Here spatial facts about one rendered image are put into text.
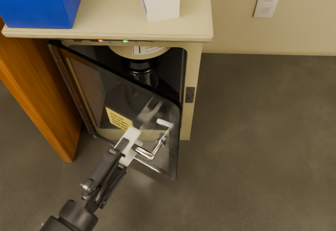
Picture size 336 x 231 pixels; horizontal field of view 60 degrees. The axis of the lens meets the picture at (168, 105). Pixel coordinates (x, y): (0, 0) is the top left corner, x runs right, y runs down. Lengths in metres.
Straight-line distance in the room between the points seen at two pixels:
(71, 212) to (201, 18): 0.42
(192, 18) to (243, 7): 0.66
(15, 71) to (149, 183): 0.50
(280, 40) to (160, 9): 0.87
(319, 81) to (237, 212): 0.61
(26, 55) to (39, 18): 0.23
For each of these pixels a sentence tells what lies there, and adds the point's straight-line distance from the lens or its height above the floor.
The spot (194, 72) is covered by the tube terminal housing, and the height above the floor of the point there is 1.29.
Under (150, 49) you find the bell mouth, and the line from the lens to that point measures 0.67.
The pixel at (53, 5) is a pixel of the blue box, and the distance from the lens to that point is 0.45.
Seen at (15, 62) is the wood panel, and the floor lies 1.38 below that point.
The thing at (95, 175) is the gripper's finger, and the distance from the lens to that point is 0.60.
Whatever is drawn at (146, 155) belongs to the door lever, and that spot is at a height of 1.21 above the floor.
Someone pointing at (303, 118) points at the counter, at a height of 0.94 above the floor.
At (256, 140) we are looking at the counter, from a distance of 1.02.
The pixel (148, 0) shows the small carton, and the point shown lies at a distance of 0.44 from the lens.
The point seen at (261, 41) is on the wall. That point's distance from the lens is 1.25.
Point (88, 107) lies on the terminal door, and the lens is 0.79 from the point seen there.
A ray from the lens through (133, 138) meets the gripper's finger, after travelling 0.65.
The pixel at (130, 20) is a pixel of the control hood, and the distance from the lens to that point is 0.47.
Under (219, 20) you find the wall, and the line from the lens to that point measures 1.15.
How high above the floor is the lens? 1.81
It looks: 56 degrees down
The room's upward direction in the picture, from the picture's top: straight up
